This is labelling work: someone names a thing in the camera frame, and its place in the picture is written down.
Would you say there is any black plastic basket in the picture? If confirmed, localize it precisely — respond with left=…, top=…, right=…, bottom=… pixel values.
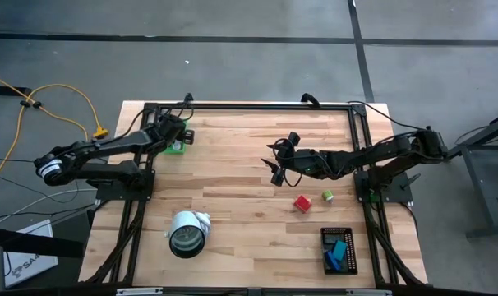
left=320, top=226, right=359, bottom=276

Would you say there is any black cable loop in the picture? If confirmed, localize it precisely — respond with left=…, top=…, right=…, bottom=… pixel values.
left=300, top=92, right=320, bottom=109

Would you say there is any red rectangular block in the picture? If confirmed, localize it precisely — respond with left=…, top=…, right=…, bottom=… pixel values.
left=293, top=194, right=313, bottom=214

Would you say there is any black aluminium table frame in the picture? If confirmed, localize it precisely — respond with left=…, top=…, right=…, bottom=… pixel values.
left=82, top=101, right=427, bottom=289

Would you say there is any white case with logo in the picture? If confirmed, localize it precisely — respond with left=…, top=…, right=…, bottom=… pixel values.
left=2, top=219, right=60, bottom=289

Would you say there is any teal block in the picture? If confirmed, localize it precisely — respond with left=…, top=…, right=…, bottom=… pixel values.
left=331, top=239, right=348, bottom=261

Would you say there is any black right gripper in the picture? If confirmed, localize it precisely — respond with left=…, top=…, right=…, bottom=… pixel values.
left=266, top=148, right=322, bottom=186

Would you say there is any white floor cable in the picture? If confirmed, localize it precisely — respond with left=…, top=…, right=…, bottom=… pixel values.
left=0, top=187, right=98, bottom=229

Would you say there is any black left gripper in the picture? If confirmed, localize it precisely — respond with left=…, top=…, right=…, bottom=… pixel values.
left=152, top=114, right=196, bottom=147

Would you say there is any white round desk fan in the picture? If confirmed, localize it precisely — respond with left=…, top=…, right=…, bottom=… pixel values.
left=164, top=210, right=212, bottom=260

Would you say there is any black floor cable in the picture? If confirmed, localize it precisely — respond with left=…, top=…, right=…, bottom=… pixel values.
left=0, top=155, right=39, bottom=164

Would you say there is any silver metal bracket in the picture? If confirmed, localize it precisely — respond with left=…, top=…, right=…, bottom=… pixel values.
left=346, top=289, right=393, bottom=296
left=116, top=287, right=164, bottom=296

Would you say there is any blue block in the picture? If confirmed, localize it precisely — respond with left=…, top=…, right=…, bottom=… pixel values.
left=323, top=249, right=341, bottom=271

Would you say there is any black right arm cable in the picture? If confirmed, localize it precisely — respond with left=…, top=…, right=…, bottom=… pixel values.
left=347, top=100, right=433, bottom=132

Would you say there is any yellow extension cable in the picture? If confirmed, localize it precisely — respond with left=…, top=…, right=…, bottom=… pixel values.
left=0, top=70, right=109, bottom=190

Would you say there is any dark metal stand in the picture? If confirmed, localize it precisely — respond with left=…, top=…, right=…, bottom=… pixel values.
left=445, top=113, right=498, bottom=240

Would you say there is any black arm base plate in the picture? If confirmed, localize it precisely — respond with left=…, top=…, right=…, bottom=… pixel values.
left=95, top=169, right=155, bottom=201
left=353, top=169, right=413, bottom=203

